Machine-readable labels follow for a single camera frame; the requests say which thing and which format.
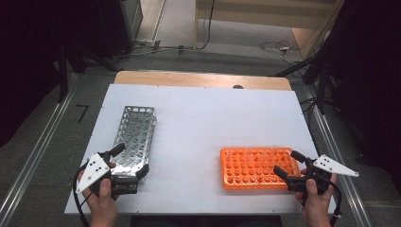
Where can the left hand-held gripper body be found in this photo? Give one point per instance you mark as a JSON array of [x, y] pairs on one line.
[[94, 170]]

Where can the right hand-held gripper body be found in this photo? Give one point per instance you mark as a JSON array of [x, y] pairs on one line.
[[331, 165]]

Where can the silver metal test tube rack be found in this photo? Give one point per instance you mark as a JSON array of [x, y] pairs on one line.
[[135, 135]]

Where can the orange plastic test tube rack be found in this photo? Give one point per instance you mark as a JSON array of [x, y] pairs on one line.
[[252, 184]]

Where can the person's left hand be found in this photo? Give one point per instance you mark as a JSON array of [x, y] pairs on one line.
[[102, 205]]

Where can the person's right hand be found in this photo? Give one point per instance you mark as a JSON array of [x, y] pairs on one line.
[[315, 205]]

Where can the white table board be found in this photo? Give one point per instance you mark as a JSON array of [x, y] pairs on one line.
[[195, 126]]

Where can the black metal stand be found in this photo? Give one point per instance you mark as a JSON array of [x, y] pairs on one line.
[[321, 88], [62, 78]]

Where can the person's dark clothing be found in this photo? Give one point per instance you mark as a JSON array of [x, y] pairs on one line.
[[205, 222]]

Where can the black curtain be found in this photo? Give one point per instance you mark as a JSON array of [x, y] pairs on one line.
[[372, 78], [25, 63]]

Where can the wooden table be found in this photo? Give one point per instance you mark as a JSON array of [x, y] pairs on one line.
[[189, 78]]

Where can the dark metal cabinet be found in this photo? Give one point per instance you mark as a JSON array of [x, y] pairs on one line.
[[113, 25]]

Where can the light wooden shelf unit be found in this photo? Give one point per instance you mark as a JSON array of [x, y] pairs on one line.
[[252, 12]]

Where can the metal floor rail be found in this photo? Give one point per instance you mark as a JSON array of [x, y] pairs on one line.
[[334, 148], [38, 148]]

